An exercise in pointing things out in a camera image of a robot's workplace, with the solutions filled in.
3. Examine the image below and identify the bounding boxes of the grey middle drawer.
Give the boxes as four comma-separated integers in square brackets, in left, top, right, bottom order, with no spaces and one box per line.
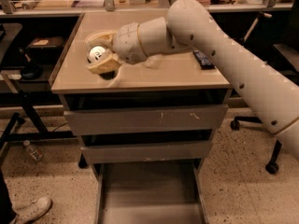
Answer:
[80,141,212,164]

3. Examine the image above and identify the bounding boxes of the water bottle on floor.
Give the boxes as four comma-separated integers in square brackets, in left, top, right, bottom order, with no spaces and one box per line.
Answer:
[23,140,43,161]

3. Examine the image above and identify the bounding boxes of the grey drawer cabinet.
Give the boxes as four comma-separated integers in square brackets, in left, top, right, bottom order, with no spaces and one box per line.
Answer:
[51,10,231,224]

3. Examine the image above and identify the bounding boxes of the dark blue snack bar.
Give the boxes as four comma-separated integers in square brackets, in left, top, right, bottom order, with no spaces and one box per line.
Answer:
[193,50,215,70]

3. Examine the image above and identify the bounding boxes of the white sneaker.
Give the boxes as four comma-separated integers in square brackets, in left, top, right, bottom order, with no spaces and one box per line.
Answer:
[9,197,52,224]

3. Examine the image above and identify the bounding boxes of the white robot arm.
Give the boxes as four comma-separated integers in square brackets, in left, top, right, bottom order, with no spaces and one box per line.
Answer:
[86,0,299,159]

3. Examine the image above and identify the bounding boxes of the dark trouser leg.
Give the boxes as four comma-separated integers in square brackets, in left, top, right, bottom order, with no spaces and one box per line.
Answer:
[0,171,16,224]

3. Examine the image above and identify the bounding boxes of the black box under bench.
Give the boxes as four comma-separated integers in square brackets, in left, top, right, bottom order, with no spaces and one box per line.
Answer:
[26,36,65,65]

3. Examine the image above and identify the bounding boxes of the white handled tool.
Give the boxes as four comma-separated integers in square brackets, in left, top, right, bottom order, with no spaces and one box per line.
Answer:
[231,11,272,67]

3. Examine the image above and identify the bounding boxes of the black office chair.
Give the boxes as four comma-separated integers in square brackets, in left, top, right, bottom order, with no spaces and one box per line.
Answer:
[229,0,299,175]

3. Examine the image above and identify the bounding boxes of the black table frame left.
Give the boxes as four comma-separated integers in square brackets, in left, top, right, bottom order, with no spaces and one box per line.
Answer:
[0,22,76,166]

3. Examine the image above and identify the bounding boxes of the clear plastic water bottle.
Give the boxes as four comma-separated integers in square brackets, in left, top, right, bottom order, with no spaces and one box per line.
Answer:
[142,54,164,69]

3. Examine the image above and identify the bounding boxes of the green soda can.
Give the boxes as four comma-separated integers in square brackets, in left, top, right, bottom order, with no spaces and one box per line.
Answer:
[87,45,117,80]

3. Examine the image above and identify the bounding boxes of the grey top drawer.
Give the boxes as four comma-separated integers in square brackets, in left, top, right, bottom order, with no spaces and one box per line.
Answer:
[64,105,228,135]

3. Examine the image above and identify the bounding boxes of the open grey bottom drawer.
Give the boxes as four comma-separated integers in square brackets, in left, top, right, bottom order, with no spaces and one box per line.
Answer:
[94,161,209,224]

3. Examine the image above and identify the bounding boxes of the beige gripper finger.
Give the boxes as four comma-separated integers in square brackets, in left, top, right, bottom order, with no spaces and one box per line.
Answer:
[85,30,116,48]
[88,53,122,75]

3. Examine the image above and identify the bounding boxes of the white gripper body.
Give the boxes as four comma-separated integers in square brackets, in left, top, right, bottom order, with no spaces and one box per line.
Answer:
[113,22,148,64]

